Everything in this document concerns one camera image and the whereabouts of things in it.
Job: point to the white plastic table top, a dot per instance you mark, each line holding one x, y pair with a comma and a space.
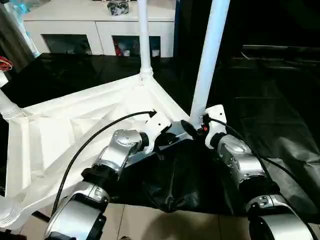
60, 125

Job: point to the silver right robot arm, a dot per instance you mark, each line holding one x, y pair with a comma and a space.
240, 160

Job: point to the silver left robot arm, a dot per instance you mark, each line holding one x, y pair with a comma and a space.
117, 152

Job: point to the black plastic mat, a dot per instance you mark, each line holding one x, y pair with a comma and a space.
280, 130

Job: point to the white sideboard with glass doors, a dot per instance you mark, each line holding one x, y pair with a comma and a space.
95, 27

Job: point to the dark object on cabinet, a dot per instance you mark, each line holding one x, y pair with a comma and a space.
118, 7

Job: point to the grey curtain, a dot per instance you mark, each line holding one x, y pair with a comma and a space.
15, 35

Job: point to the blue lit device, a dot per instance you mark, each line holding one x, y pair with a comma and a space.
19, 6

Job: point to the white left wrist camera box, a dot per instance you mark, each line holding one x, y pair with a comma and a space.
159, 122

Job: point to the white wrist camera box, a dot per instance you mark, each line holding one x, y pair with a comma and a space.
159, 122
214, 116

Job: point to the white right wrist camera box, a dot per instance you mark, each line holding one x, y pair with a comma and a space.
214, 116

